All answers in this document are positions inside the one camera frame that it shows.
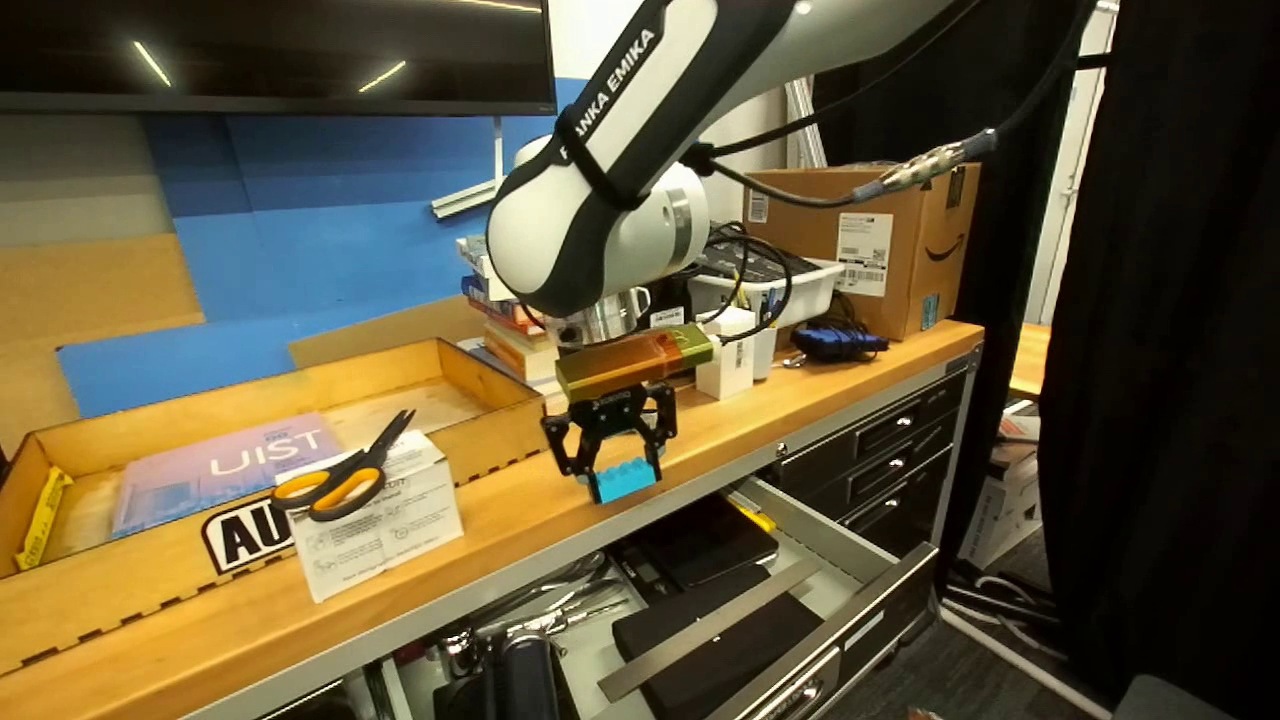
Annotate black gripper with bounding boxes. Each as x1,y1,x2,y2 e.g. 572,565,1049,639
536,380,684,487

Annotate small blue object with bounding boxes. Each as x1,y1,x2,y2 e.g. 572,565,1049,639
589,456,665,508

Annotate grey wide drawer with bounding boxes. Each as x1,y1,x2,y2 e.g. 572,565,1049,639
353,478,950,720

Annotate black foam pad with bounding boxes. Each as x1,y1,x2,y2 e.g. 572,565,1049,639
610,495,786,607
610,583,830,720

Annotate upright white carton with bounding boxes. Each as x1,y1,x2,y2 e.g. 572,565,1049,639
692,334,761,406

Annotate silver metal tools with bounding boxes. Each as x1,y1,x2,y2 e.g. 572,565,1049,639
443,549,633,651

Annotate black flashlight tool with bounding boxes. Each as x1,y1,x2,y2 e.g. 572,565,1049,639
427,625,582,720

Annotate white paper sheet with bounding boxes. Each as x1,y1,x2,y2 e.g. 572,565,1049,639
286,426,467,607

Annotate blue glasses case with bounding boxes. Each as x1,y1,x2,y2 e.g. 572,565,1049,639
788,320,891,369

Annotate white plastic bin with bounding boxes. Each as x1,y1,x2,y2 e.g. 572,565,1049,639
684,254,849,334

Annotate black cabinet small drawers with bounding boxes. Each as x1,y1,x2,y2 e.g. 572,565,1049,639
757,369,971,574

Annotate large cardboard box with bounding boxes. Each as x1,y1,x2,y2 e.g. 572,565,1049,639
741,157,987,344

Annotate purple UIST booklet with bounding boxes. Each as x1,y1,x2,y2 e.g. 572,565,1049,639
107,412,353,541

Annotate wooden side table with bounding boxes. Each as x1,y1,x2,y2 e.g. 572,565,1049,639
1009,320,1058,406

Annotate shallow wooden tray box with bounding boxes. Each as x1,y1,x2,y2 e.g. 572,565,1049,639
0,334,554,681

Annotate black curtain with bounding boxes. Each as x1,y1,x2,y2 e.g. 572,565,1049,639
813,0,1280,720

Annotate flat yellow item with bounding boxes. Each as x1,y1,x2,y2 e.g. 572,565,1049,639
11,462,80,576

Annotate grey padded seat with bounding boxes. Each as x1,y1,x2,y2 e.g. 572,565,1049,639
1114,674,1238,720

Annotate thin black cable loop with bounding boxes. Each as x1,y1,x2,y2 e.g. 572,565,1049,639
688,219,802,349

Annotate yellow handled scissors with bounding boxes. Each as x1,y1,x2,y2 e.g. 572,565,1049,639
270,406,421,524

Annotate aluminium rail bracket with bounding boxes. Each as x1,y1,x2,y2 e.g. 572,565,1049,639
424,124,514,224

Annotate black cable with connector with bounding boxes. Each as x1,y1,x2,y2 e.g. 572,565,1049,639
684,0,1118,217

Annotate white metal frame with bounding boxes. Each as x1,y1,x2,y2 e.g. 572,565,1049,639
1017,0,1120,334

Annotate black wall monitor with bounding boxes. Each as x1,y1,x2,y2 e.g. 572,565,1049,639
0,0,562,121

